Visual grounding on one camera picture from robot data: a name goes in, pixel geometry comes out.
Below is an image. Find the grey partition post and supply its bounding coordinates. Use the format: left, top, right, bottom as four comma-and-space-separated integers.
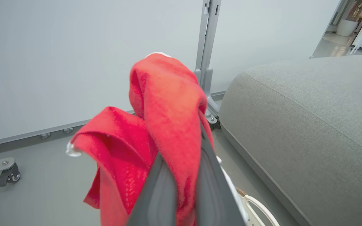
194, 0, 222, 124

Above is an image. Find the white plant pot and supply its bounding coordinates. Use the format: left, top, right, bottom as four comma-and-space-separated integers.
336, 19, 359, 37

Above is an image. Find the white partition panel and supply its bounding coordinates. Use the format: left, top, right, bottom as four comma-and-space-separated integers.
0, 0, 204, 149
209, 0, 342, 94

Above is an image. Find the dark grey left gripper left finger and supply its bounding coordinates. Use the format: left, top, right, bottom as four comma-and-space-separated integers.
127, 153, 178, 226

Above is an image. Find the red knitted garment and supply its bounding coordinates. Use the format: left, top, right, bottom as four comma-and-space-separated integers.
66, 52, 250, 226

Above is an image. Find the grey fabric sofa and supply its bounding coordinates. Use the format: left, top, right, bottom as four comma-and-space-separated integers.
219, 55, 362, 226

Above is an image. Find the grey caster foot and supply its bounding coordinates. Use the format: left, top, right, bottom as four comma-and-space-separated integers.
0, 157, 21, 187

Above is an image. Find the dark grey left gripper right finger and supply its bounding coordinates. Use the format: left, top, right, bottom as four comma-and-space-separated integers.
195, 123, 246, 226

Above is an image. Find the white laundry basket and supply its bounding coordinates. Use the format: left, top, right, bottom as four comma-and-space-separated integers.
236, 187, 280, 226

